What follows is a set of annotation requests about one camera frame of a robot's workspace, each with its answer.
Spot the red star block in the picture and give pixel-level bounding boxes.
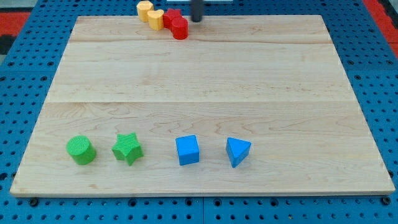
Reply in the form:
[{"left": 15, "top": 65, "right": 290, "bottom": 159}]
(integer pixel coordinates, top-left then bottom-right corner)
[{"left": 163, "top": 8, "right": 182, "bottom": 30}]

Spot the wooden board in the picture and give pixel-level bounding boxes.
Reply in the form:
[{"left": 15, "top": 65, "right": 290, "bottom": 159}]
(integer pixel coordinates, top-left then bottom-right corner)
[{"left": 10, "top": 15, "right": 395, "bottom": 198}]

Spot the blue cube block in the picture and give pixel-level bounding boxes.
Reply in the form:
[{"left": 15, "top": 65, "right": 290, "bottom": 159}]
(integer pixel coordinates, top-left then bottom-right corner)
[{"left": 175, "top": 135, "right": 200, "bottom": 166}]

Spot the blue triangle block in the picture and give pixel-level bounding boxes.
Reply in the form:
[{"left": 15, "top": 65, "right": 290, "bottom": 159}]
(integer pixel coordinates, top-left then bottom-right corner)
[{"left": 226, "top": 138, "right": 251, "bottom": 168}]

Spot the green star block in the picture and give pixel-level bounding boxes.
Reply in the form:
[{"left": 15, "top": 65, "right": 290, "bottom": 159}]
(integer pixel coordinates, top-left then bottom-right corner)
[{"left": 111, "top": 133, "right": 144, "bottom": 166}]

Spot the red cylinder block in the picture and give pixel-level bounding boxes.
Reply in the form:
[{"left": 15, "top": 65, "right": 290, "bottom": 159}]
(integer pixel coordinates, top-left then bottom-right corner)
[{"left": 171, "top": 17, "right": 188, "bottom": 40}]

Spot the yellow heart block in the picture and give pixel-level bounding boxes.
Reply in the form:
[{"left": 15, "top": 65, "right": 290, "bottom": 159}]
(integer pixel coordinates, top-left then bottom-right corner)
[{"left": 147, "top": 9, "right": 164, "bottom": 30}]

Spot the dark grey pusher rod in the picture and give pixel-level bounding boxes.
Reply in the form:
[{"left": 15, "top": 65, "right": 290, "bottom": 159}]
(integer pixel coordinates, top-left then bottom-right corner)
[{"left": 190, "top": 0, "right": 204, "bottom": 22}]

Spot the yellow hexagon block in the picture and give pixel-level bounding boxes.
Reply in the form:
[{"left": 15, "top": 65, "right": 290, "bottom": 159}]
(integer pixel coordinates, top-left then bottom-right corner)
[{"left": 136, "top": 1, "right": 154, "bottom": 22}]

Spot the green cylinder block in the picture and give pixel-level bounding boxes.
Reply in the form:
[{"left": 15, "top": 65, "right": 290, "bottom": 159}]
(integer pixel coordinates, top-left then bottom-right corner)
[{"left": 66, "top": 135, "right": 96, "bottom": 165}]

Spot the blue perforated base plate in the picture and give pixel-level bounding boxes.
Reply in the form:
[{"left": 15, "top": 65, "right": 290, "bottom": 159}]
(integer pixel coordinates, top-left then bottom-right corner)
[{"left": 1, "top": 0, "right": 397, "bottom": 223}]

